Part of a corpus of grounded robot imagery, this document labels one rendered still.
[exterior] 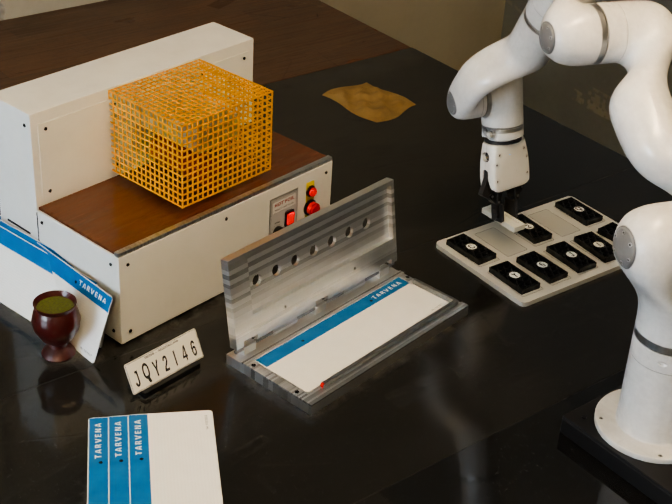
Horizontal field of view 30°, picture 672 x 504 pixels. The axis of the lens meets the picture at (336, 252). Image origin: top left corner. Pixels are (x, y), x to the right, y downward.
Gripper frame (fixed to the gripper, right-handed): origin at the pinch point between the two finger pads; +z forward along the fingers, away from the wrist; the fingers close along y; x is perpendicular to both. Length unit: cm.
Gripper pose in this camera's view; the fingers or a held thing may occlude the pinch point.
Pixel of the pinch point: (504, 209)
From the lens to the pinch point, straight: 261.2
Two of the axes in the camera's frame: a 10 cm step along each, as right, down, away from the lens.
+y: 8.0, -2.8, 5.4
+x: -6.0, -2.6, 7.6
